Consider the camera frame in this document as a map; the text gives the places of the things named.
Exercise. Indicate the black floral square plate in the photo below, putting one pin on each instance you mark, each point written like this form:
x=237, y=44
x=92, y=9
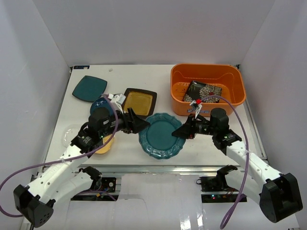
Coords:
x=198, y=90

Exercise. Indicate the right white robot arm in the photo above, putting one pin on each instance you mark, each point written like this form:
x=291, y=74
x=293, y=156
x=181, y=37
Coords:
x=277, y=194

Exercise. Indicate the black and amber square plate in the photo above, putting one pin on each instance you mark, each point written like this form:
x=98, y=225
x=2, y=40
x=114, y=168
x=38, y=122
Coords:
x=141, y=101

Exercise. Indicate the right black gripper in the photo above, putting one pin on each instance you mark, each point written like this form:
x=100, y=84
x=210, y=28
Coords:
x=187, y=130

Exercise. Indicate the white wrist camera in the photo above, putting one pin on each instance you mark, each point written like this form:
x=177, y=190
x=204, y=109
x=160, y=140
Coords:
x=196, y=105
x=117, y=99

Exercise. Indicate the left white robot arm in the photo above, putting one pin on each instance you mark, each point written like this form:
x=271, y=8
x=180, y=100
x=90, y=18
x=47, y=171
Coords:
x=63, y=180

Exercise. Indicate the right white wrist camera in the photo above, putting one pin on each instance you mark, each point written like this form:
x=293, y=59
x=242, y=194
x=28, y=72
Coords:
x=196, y=105

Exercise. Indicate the yellow rounded plate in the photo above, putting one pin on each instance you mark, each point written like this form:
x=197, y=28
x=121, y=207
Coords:
x=102, y=147

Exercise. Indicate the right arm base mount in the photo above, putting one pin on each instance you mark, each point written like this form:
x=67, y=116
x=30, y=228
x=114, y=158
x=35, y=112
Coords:
x=210, y=184

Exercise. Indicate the dark blue shell plate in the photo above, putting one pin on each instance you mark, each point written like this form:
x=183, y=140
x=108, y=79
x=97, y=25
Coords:
x=103, y=107

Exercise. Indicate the orange plastic bin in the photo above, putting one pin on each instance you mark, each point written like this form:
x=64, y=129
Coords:
x=226, y=77

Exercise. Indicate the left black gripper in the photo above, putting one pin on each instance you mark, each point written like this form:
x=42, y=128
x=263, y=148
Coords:
x=131, y=121

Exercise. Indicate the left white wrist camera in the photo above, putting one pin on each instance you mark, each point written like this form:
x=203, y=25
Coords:
x=117, y=99

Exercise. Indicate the blue table label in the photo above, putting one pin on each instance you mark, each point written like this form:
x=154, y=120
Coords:
x=81, y=67

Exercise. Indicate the aluminium table front rail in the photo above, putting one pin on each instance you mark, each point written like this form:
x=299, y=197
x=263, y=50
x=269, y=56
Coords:
x=157, y=169

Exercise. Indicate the teal scalloped round plate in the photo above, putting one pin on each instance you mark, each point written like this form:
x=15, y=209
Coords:
x=157, y=140

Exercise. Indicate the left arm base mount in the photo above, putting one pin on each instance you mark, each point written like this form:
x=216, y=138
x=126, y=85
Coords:
x=102, y=191

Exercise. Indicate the teal square plate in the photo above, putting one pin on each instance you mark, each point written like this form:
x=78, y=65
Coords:
x=89, y=88

